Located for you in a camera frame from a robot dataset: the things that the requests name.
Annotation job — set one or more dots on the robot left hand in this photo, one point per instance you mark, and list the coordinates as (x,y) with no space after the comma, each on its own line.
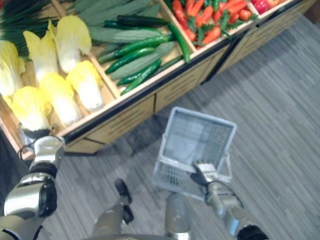
(40,133)

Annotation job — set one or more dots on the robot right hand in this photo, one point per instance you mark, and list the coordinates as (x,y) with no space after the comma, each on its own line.
(201,176)

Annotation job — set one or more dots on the yellow napa cabbage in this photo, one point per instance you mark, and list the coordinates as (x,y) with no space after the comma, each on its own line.
(86,85)
(61,100)
(71,40)
(42,55)
(28,107)
(8,67)

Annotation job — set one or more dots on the white plastic shopping basket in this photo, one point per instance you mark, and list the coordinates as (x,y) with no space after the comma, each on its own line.
(195,135)

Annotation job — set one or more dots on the robot right arm silver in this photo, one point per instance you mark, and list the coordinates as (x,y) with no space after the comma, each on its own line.
(225,200)

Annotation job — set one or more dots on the robot left arm silver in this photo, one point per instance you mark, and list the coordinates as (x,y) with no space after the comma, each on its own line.
(27,197)

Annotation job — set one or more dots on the wooden vegetable display stand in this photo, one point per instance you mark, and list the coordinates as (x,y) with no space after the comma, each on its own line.
(172,92)

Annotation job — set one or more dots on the robot right leg silver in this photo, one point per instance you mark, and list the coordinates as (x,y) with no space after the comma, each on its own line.
(177,215)

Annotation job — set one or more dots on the robot left foot dark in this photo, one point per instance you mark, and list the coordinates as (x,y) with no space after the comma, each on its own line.
(123,190)

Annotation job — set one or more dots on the short green cucumber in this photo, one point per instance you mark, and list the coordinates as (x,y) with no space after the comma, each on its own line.
(130,79)

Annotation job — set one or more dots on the bright green cucumber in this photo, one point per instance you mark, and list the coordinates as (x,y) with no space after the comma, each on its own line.
(142,43)
(142,76)
(130,58)

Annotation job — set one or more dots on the green onion bunch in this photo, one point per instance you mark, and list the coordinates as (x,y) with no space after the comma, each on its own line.
(20,17)

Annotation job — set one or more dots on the textured green loofah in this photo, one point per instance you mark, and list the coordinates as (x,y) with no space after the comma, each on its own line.
(105,5)
(120,35)
(117,13)
(140,63)

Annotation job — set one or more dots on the orange carrot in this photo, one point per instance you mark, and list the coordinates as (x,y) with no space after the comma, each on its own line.
(179,12)
(245,15)
(190,34)
(235,7)
(196,7)
(212,35)
(206,16)

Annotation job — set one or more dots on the dark green cucumber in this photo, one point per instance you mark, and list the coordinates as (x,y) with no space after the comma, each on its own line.
(140,20)

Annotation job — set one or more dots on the wooden fruit display stand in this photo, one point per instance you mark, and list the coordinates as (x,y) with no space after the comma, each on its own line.
(275,23)

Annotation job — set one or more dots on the red bell pepper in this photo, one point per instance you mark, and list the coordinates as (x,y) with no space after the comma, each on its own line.
(262,6)

